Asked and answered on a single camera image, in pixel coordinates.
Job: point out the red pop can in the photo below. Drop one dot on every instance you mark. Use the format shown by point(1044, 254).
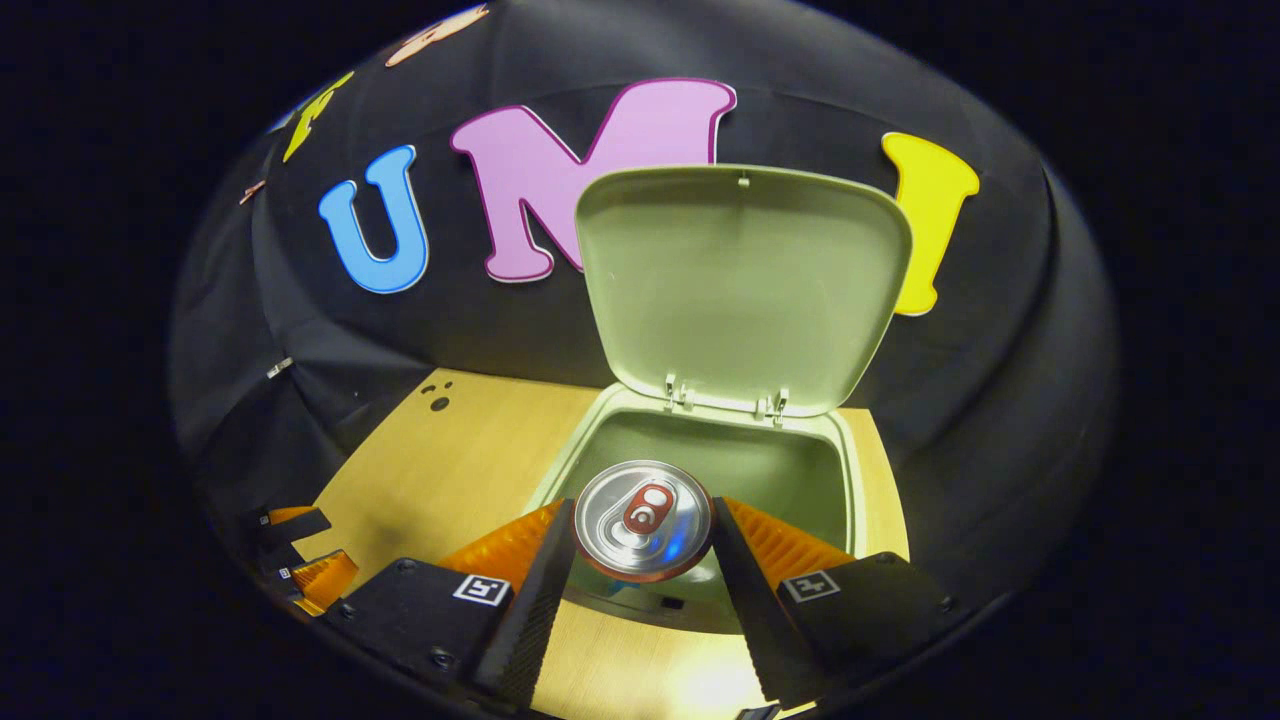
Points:
point(620, 530)

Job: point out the pale green desktop garbage bin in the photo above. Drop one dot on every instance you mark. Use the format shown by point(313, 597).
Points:
point(740, 290)

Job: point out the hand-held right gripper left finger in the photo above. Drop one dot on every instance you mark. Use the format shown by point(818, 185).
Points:
point(535, 620)

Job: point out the small orange cloth clip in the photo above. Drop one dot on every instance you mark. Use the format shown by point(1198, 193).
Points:
point(252, 190)

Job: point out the black backdrop cloth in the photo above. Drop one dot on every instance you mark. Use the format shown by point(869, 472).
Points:
point(1000, 400)

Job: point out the small metal cloth clip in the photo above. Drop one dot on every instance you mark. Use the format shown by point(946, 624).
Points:
point(280, 367)

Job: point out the wooden desktop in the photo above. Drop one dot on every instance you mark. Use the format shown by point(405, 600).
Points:
point(470, 450)

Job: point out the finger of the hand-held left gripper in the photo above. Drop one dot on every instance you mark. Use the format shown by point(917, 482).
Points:
point(325, 580)
point(295, 528)

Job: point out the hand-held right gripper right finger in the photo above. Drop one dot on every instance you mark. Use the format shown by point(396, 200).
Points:
point(760, 620)

